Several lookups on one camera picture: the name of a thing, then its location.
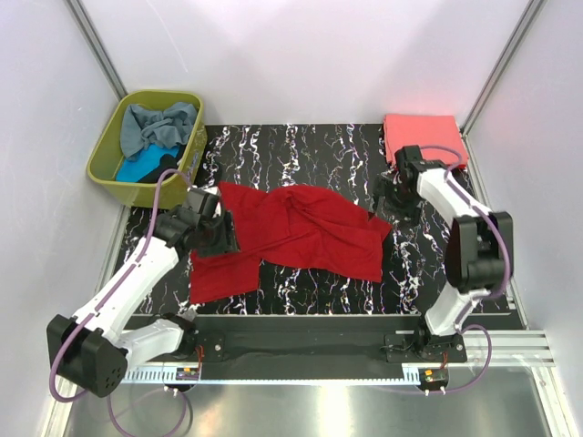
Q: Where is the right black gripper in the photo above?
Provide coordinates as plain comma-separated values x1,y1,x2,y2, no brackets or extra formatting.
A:
367,178,422,232

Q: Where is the red t shirt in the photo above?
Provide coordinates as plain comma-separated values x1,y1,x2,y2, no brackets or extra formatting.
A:
189,182,391,304

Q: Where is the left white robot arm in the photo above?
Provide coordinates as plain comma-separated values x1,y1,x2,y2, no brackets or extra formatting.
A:
46,187,240,402

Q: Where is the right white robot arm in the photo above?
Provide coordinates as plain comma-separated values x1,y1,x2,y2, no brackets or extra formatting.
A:
373,145,514,361

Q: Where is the folded coral t shirt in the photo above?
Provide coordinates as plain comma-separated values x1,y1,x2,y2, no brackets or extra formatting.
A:
384,114,469,169

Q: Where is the black t shirt in bin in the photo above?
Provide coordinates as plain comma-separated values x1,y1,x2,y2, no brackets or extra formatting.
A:
138,154,178,184

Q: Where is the blue t shirt in bin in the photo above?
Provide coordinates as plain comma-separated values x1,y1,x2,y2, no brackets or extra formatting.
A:
116,144,171,183

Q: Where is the olive green plastic bin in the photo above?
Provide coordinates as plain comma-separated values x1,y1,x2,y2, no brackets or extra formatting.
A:
87,89,208,208

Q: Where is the grey t shirt in bin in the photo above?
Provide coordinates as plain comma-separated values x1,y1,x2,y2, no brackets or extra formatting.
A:
120,102,198,161

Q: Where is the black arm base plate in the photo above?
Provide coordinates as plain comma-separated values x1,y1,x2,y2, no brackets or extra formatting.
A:
144,314,467,381

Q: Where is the slotted white cable duct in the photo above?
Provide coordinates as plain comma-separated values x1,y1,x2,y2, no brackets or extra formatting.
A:
122,365,201,385

